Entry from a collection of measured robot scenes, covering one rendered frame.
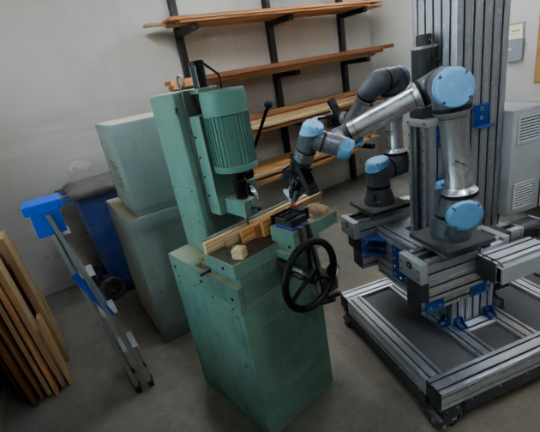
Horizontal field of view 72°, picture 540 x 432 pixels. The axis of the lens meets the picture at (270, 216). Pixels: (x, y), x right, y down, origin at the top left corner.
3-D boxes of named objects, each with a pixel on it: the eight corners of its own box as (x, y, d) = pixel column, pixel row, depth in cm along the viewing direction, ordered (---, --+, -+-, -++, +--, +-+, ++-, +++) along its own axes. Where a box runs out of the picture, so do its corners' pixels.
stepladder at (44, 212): (130, 400, 206) (19, 212, 158) (120, 375, 226) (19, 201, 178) (158, 382, 213) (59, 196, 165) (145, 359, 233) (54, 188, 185)
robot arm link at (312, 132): (325, 132, 124) (300, 124, 125) (315, 159, 132) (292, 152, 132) (328, 122, 130) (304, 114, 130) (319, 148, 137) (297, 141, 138)
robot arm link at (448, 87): (474, 214, 138) (462, 60, 120) (488, 231, 125) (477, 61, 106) (439, 219, 141) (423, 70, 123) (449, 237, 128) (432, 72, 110)
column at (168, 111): (210, 255, 171) (170, 93, 146) (187, 244, 188) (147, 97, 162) (248, 237, 184) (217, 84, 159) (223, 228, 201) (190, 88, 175)
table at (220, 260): (251, 289, 132) (248, 274, 130) (205, 266, 154) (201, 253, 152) (355, 225, 167) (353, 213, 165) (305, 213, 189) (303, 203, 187)
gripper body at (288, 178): (292, 174, 150) (300, 149, 142) (308, 187, 147) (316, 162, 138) (279, 180, 146) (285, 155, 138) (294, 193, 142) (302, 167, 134)
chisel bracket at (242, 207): (247, 221, 153) (243, 202, 149) (227, 216, 163) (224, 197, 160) (261, 215, 157) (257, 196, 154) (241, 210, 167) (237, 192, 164)
